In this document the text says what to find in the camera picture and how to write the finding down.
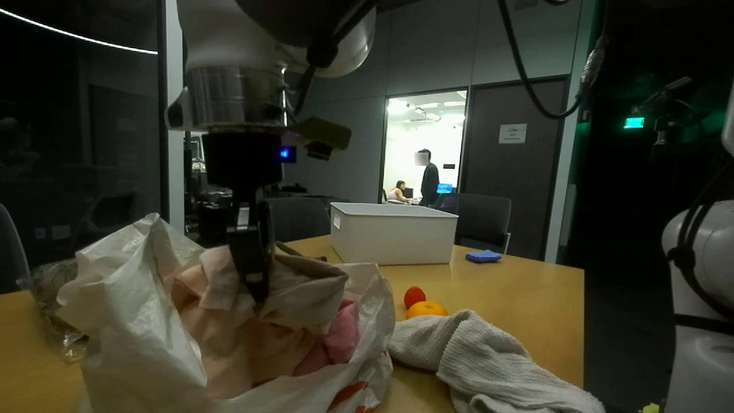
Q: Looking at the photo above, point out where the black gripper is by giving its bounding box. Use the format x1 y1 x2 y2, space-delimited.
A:
199 131 283 303

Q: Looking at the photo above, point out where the peach t-shirt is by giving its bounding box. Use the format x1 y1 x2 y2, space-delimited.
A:
164 249 359 399

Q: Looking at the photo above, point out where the white orange plastic bag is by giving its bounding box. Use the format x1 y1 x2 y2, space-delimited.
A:
57 213 394 413

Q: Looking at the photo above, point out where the pink t-shirt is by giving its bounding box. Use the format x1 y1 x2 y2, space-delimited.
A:
293 301 360 376

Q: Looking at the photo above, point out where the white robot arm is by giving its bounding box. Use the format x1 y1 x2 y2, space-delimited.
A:
168 0 382 301

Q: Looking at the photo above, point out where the clear bag of granola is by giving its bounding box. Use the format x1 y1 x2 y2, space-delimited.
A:
18 259 88 362

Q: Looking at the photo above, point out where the white plastic bin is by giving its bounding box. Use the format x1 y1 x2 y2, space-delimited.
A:
331 202 456 265

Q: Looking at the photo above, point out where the small red tomato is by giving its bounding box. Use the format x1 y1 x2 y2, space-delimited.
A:
405 287 428 310

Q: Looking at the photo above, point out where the orange fruit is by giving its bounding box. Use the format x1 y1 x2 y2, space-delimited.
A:
406 301 448 319

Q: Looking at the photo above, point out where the grey office chair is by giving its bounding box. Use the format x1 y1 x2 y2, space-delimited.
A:
456 192 511 253

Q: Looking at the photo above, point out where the blue sponge cloth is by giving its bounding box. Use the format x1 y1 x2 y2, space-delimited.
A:
465 250 503 265

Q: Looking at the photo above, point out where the white grey towel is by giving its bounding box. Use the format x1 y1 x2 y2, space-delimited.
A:
390 310 606 413

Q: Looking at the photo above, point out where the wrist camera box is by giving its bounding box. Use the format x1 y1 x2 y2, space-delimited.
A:
296 118 351 160

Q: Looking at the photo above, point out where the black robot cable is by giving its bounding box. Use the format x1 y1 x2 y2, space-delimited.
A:
496 0 611 123

